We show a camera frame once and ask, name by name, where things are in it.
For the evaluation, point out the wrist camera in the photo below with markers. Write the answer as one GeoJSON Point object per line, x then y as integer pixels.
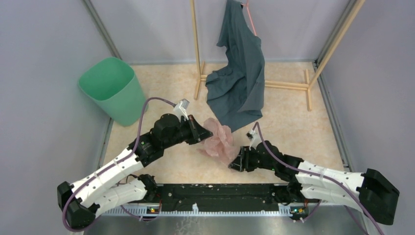
{"type": "Point", "coordinates": [180, 109]}
{"type": "Point", "coordinates": [254, 139]}

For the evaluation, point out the wooden clothes rack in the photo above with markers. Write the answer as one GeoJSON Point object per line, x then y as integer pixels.
{"type": "Point", "coordinates": [347, 18]}

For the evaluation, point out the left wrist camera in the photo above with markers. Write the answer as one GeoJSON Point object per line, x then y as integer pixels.
{"type": "Point", "coordinates": [180, 109]}

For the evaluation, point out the green plastic trash bin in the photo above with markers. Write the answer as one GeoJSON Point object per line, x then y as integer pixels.
{"type": "Point", "coordinates": [113, 85]}

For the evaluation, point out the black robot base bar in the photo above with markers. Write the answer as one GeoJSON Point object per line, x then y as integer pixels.
{"type": "Point", "coordinates": [223, 197]}

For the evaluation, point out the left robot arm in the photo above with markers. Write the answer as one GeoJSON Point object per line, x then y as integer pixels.
{"type": "Point", "coordinates": [85, 200]}

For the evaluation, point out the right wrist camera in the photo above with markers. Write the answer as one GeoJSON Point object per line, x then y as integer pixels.
{"type": "Point", "coordinates": [254, 139]}

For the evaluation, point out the dark teal shirt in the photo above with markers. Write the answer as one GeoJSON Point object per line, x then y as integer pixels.
{"type": "Point", "coordinates": [235, 93]}

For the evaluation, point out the white cable duct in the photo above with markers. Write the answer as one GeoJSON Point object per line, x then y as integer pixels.
{"type": "Point", "coordinates": [142, 211]}

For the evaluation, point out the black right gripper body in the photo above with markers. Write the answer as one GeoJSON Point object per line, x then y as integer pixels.
{"type": "Point", "coordinates": [251, 156]}

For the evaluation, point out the pink plastic trash bag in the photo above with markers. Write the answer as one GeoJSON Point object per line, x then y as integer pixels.
{"type": "Point", "coordinates": [220, 146]}

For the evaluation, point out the pink clothes hanger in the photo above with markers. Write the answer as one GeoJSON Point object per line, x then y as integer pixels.
{"type": "Point", "coordinates": [246, 5]}

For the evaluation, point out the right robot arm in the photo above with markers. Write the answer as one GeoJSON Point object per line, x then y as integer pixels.
{"type": "Point", "coordinates": [369, 192]}

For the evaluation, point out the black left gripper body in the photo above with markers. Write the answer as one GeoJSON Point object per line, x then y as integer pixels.
{"type": "Point", "coordinates": [188, 132]}

